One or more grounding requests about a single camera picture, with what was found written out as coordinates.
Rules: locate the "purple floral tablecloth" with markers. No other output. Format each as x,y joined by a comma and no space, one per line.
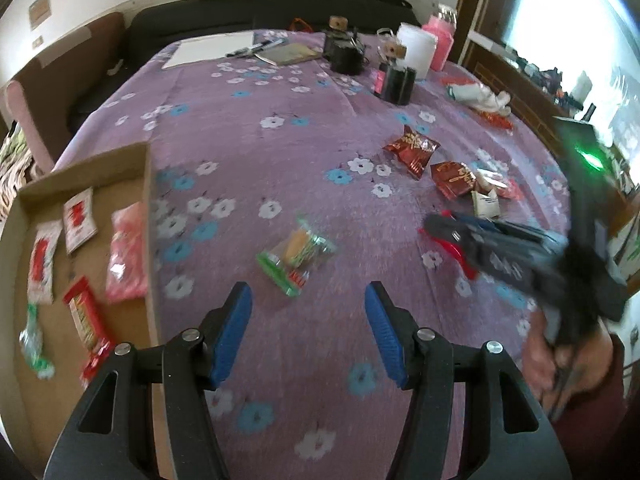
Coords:
241,149

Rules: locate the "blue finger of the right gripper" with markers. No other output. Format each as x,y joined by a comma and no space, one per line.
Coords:
450,234

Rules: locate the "patterned brown blanket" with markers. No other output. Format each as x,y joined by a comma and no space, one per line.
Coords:
18,168

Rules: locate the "white crumpled cloth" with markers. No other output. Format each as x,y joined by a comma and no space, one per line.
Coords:
481,98

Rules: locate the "brown cardboard tray box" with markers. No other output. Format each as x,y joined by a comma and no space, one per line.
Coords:
34,411

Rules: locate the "pink water bottle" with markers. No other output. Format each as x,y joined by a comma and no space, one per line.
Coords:
442,24

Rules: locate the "maroon armchair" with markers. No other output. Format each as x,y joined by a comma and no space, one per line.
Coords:
51,96

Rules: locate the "black marker pen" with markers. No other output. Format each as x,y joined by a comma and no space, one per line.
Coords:
255,48

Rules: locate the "black cup holder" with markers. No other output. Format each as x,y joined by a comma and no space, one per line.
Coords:
342,47

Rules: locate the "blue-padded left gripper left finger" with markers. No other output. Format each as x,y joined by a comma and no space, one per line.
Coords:
110,434

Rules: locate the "olive notebook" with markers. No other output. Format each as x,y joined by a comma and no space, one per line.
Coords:
290,54

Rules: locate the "dark red snack bag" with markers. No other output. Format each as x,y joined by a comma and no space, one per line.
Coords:
414,150

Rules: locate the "pink snack packet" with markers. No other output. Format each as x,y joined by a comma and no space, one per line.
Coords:
125,276

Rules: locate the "white small snack packet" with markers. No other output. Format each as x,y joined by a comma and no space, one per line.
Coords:
486,205

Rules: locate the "white red snack packet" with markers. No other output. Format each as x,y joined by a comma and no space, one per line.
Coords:
40,271

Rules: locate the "green clear snack packet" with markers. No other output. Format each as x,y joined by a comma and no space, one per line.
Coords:
289,263

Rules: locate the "white paper sheet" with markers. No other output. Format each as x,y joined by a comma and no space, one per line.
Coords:
209,48

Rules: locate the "red gold snack bag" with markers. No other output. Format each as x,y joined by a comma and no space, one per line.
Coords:
453,179

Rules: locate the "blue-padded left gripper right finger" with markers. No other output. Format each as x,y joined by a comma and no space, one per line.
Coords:
506,434

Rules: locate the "person's right hand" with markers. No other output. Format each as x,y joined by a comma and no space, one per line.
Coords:
555,375

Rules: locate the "long red snack packet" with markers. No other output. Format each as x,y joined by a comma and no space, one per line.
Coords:
93,335

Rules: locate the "black sofa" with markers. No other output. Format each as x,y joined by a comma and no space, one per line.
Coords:
154,28

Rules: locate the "black container with pink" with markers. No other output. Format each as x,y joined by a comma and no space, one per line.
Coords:
394,84

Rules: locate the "green twisted candy wrapper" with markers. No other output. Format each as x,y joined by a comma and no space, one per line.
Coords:
31,342

